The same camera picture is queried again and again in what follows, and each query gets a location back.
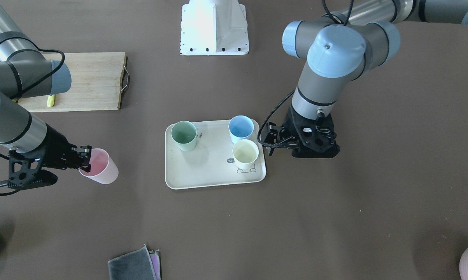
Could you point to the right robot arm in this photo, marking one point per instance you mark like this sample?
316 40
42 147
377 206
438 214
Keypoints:
34 146

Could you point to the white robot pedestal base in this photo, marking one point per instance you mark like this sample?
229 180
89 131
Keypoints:
214 28

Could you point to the cream rabbit tray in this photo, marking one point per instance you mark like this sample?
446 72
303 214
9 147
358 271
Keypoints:
211 162

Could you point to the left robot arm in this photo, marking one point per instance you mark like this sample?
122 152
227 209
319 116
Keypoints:
338 48

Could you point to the purple folded cloth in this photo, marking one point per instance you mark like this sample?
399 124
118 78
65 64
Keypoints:
156 263

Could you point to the wooden cutting board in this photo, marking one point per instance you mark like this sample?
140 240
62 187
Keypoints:
96 84

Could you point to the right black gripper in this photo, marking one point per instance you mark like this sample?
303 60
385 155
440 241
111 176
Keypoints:
56 151

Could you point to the yellow plastic knife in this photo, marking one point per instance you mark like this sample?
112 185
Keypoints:
50 100

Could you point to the green cup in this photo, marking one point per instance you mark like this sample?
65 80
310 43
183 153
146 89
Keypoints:
184 135

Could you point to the grey folded cloth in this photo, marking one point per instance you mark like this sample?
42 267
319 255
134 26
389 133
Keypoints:
132 266

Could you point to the light blue cup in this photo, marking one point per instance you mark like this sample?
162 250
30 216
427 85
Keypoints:
240 127

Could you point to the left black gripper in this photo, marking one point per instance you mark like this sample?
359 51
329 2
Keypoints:
291 125

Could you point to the pink cup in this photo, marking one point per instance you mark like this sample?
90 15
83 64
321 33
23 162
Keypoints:
102 168

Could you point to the cream white cup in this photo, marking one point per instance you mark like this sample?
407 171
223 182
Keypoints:
245 153

